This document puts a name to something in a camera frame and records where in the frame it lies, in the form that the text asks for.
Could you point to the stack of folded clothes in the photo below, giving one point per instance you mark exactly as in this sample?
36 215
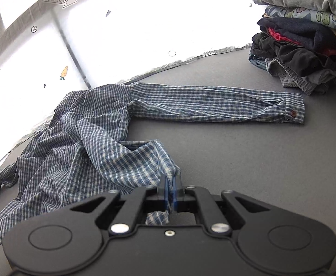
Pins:
300 43

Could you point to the white printed window curtain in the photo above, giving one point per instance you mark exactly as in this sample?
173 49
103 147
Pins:
113 34

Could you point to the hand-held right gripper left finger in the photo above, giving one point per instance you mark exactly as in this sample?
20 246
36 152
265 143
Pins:
164 191

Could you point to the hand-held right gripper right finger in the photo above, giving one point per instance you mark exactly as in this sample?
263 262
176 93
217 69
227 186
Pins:
176 198

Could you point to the blue plaid shirt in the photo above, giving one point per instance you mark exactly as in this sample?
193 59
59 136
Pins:
84 149

